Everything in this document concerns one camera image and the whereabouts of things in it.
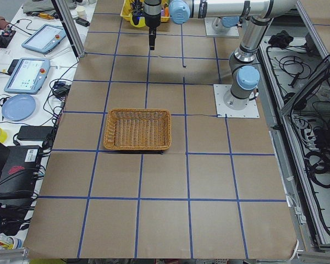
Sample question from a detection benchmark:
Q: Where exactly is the orange toy carrot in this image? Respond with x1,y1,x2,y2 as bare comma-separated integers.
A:
164,7,169,17

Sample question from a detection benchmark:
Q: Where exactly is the black cloth bundle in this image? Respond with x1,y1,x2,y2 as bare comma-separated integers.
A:
268,30,294,48

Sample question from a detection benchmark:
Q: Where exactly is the aluminium frame post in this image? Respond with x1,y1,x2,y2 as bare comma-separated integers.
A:
52,0,86,58

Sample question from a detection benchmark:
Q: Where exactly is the upper teach pendant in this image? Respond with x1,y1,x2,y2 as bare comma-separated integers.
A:
21,24,67,54

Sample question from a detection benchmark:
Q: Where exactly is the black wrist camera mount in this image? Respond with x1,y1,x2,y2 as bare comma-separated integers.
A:
130,0,143,17

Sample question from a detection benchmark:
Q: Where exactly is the black computer box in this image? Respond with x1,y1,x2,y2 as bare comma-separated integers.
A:
0,143,42,200

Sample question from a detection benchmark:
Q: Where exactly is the blue plate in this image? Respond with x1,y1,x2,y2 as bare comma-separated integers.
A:
2,94,36,121

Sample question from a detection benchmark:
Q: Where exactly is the lower teach pendant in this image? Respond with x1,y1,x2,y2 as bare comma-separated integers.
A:
4,58,51,95

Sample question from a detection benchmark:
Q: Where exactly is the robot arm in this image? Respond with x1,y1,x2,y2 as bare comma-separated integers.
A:
213,16,240,28
168,0,296,67

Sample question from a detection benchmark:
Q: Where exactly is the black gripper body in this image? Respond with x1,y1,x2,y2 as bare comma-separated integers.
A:
145,13,161,30

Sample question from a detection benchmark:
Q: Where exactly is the brown wicker basket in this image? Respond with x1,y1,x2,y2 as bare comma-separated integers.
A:
103,108,172,151

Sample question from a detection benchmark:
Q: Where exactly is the teach pendant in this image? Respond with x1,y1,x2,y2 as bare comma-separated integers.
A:
4,58,51,95
21,24,67,54

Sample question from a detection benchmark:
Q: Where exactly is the yellow woven tray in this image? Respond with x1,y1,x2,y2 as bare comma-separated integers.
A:
120,0,170,23

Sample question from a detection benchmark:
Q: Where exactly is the clear yellow tape roll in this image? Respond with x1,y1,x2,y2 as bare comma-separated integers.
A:
130,15,146,28

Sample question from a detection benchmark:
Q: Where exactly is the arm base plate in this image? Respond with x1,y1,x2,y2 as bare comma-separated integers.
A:
205,17,239,39
213,84,260,118

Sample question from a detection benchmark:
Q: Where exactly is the black power adapter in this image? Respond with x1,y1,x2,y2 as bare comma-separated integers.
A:
13,125,53,146

